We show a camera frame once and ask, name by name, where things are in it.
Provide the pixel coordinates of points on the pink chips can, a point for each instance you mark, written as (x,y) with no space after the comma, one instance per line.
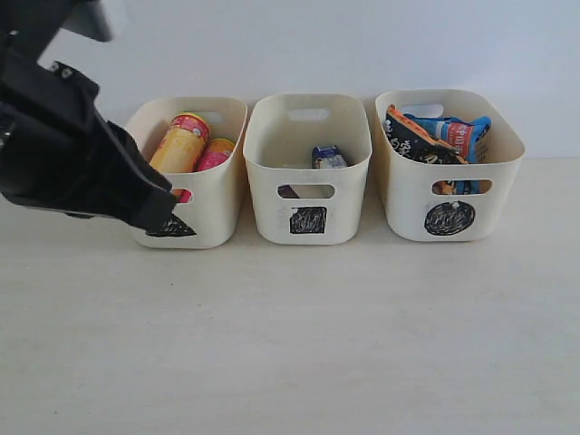
(215,153)

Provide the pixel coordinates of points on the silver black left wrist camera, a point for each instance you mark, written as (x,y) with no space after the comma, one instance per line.
(29,26)

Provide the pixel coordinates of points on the blue white milk carton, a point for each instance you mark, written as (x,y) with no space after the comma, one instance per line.
(328,157)

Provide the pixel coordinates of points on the orange black noodle bag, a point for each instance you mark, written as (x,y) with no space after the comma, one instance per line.
(413,142)

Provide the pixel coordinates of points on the cream bin circle mark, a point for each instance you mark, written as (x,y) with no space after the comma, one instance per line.
(445,203)

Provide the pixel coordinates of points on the purple juice carton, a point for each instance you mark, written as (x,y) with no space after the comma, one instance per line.
(287,192)

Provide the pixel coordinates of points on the yellow chips can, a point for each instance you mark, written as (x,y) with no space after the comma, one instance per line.
(182,145)

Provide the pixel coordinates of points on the blue snack bag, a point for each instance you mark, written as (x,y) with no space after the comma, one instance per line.
(468,138)

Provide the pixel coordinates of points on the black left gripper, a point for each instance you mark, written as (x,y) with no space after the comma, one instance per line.
(59,153)

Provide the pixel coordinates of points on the cream bin triangle mark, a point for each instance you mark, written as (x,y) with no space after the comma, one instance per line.
(210,217)

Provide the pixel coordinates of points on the cream bin square mark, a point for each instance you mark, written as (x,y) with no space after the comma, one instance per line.
(280,136)

